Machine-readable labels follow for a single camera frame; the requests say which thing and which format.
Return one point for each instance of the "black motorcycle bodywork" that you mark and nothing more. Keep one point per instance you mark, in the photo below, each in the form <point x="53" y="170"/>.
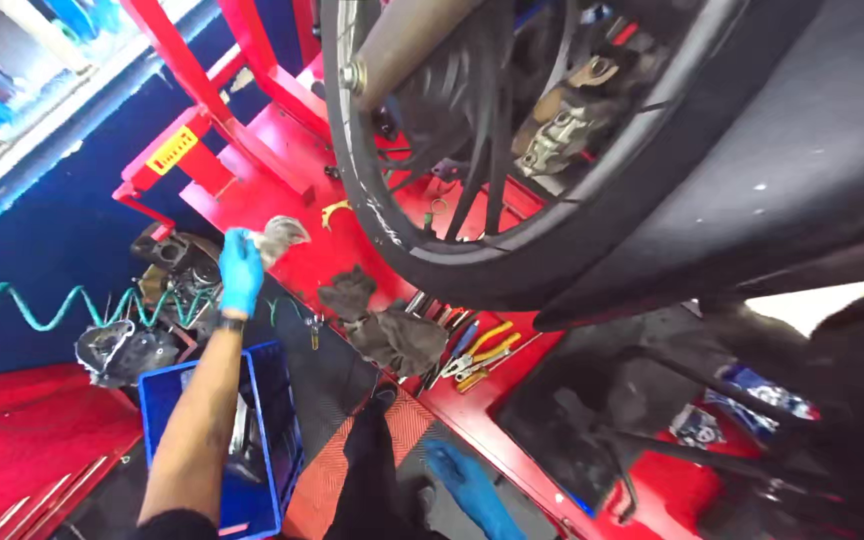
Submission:
<point x="769" y="172"/>

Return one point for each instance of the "blue plastic crate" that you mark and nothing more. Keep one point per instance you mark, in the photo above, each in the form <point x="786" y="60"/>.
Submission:
<point x="234" y="480"/>

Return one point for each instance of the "small amber screwdriver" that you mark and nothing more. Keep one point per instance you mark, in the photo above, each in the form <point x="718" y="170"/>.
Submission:
<point x="315" y="337"/>

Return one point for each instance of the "light grey rag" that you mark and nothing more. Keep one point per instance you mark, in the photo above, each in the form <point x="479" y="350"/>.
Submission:
<point x="279" y="238"/>

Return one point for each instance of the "black motorcycle wheel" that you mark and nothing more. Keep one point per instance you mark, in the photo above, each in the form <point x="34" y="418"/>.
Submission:
<point x="469" y="274"/>

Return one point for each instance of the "silver parts in plastic wrap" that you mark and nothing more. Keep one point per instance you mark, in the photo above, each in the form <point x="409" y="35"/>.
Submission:
<point x="241" y="431"/>

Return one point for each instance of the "grey metal engine casing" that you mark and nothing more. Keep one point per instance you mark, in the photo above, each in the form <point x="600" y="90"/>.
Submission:
<point x="123" y="352"/>

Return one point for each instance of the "red wheel clamp frame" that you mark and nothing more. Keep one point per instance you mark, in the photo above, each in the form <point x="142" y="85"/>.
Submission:
<point x="223" y="124"/>

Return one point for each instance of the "person's legs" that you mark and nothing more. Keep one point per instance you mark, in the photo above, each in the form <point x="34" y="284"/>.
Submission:
<point x="364" y="469"/>

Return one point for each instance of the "chrome socket tool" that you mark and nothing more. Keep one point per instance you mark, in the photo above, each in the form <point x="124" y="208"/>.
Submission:
<point x="420" y="303"/>

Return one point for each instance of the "dark engine with metal cylinder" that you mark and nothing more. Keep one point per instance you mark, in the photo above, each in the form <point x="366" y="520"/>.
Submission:
<point x="188" y="262"/>

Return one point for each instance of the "yellow curved metal part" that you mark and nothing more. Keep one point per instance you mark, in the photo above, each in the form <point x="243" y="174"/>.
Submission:
<point x="331" y="212"/>

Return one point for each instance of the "red metal cabinet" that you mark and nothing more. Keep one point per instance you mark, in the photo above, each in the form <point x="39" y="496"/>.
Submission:
<point x="19" y="442"/>

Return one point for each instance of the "person's left hand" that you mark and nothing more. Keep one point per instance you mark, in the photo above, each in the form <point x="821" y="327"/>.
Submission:
<point x="240" y="277"/>

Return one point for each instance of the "person's right hand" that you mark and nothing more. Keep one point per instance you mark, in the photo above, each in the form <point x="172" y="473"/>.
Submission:
<point x="471" y="489"/>

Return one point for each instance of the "window with white frame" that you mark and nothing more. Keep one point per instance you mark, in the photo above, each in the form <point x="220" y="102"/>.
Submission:
<point x="34" y="97"/>

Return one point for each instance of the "blue and white packet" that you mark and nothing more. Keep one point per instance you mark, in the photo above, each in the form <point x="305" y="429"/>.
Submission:
<point x="762" y="399"/>

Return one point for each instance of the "red motorcycle lift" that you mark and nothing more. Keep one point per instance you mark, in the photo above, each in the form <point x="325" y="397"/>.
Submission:
<point x="304" y="255"/>

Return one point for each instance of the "silver and dark packet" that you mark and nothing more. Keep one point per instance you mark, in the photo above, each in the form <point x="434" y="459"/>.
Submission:
<point x="696" y="426"/>

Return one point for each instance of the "dark brown crumpled glove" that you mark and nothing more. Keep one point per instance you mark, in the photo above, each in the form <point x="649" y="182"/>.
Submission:
<point x="406" y="341"/>
<point x="349" y="292"/>

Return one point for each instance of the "person's right fingers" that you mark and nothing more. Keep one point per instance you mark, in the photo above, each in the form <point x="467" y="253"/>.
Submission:
<point x="439" y="457"/>

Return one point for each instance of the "person's left fingers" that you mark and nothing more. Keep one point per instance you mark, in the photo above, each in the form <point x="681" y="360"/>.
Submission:
<point x="235" y="243"/>

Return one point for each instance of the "person's left forearm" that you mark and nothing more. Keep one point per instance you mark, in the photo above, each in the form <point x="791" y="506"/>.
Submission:
<point x="201" y="420"/>

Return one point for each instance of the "metal brake caliper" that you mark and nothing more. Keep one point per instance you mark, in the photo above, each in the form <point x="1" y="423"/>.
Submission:
<point x="556" y="142"/>

